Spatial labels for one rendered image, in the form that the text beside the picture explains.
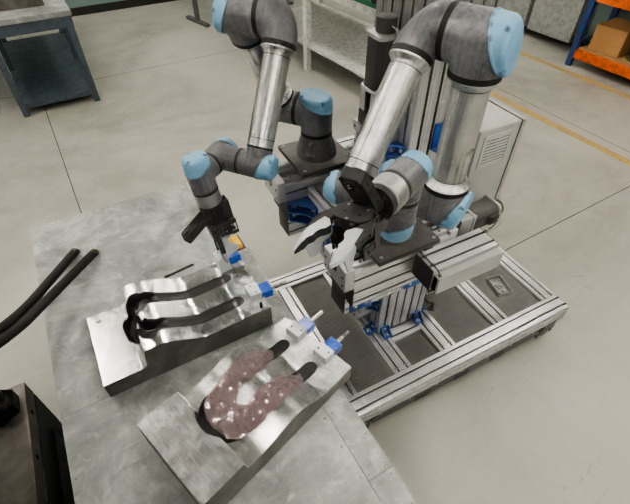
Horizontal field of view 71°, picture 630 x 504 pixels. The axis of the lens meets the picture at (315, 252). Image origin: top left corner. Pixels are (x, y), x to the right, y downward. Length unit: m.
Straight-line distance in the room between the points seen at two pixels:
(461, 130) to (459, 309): 1.37
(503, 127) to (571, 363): 1.40
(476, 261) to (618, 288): 1.72
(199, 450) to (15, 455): 0.52
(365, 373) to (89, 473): 1.15
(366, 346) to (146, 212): 1.13
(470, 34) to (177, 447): 1.08
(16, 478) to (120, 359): 0.35
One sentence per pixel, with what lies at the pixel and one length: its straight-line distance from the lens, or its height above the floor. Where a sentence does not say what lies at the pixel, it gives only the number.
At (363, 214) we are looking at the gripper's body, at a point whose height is 1.47.
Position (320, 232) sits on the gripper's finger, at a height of 1.45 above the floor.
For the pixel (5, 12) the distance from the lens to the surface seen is 4.88.
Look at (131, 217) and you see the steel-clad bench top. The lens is 1.93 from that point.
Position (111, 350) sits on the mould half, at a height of 0.86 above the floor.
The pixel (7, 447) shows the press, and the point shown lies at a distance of 1.48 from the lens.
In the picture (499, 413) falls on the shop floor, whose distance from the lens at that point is 2.31.
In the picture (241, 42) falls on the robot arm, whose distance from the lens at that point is 1.38.
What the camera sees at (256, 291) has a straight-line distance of 1.36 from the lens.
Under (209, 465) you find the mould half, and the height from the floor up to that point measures 0.91.
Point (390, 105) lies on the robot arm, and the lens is 1.00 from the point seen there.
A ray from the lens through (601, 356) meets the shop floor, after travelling 2.72.
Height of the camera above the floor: 1.95
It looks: 45 degrees down
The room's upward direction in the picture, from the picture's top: straight up
